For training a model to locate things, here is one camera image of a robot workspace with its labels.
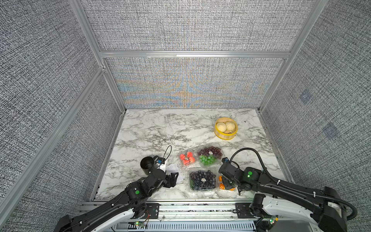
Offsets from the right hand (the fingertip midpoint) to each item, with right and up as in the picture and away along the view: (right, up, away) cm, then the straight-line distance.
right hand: (224, 177), depth 80 cm
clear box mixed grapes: (-7, +10, +8) cm, 15 cm away
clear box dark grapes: (-17, -1, +1) cm, 17 cm away
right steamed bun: (+10, +28, +21) cm, 37 cm away
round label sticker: (-12, 0, -3) cm, 12 cm away
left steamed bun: (+3, +27, +20) cm, 34 cm away
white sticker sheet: (-29, +2, +8) cm, 30 cm away
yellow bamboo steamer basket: (+7, +22, +21) cm, 31 cm away
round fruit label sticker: (-6, +12, +8) cm, 16 cm away
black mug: (-45, +5, +6) cm, 45 cm away
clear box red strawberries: (-20, +8, +9) cm, 24 cm away
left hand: (-27, +2, -1) cm, 27 cm away
